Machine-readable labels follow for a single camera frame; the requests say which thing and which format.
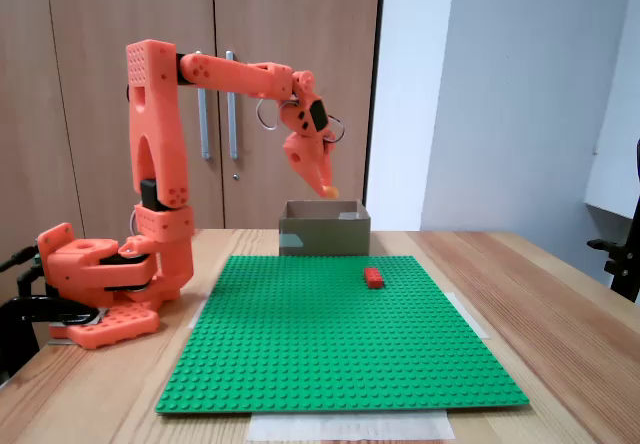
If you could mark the green lego baseplate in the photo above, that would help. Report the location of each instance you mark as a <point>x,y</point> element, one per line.
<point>325,354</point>

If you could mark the brown wooden cabinet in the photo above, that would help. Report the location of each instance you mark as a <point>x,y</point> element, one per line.
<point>75,64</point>

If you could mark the red lego block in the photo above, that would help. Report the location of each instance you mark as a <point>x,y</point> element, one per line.
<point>374,279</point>

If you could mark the black table clamp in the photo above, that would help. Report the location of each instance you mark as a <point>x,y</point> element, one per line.
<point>20,309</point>

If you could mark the open cardboard box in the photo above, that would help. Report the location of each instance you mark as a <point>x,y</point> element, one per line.
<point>325,236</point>

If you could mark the white furniture panel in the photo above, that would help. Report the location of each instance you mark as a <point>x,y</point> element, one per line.
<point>615,114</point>

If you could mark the translucent masking tape strip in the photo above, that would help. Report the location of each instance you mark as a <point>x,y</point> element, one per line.
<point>350,426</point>
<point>200,309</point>
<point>472,316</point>

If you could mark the yellow lego block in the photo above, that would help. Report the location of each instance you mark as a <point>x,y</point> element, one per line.
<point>331,192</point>

